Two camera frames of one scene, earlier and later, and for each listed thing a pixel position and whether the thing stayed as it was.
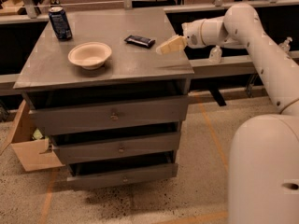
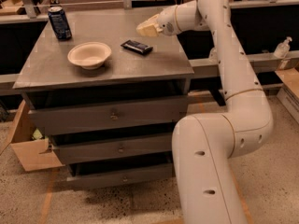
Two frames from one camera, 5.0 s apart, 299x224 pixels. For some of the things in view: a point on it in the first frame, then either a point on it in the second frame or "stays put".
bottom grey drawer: x=87 y=175 stays put
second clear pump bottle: x=285 y=46 stays put
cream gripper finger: x=174 y=45 to x=150 y=28
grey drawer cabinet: x=111 y=87 stays put
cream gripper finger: x=179 y=39 to x=153 y=23
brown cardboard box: x=30 y=151 stays put
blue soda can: x=60 y=22 stays put
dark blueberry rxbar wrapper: x=140 y=41 to x=136 y=47
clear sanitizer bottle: x=216 y=55 stays put
